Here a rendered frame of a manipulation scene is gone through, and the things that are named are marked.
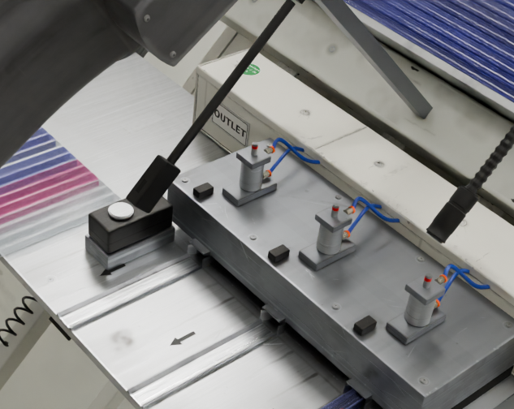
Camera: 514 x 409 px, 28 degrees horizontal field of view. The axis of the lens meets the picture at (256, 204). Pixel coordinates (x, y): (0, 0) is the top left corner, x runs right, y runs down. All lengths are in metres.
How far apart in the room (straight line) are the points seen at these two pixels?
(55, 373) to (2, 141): 2.71
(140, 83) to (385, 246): 0.43
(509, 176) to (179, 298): 0.34
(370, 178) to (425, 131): 0.09
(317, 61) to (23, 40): 0.75
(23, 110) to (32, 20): 0.04
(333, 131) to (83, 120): 0.30
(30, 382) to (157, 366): 2.30
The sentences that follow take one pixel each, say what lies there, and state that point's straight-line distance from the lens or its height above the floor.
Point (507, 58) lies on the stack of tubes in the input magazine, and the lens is 1.02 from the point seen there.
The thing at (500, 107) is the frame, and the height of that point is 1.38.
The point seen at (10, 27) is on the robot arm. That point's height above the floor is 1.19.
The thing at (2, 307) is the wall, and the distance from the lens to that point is 3.33.
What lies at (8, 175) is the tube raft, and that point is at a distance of 1.08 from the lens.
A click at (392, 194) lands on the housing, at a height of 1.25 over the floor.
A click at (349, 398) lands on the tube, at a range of 0.88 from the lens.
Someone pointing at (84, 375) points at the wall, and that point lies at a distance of 3.07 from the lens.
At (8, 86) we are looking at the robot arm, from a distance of 0.42.
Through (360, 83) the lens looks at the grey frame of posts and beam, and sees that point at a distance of 1.10.
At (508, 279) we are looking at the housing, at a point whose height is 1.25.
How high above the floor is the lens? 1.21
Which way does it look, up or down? 3 degrees down
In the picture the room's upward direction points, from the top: 37 degrees clockwise
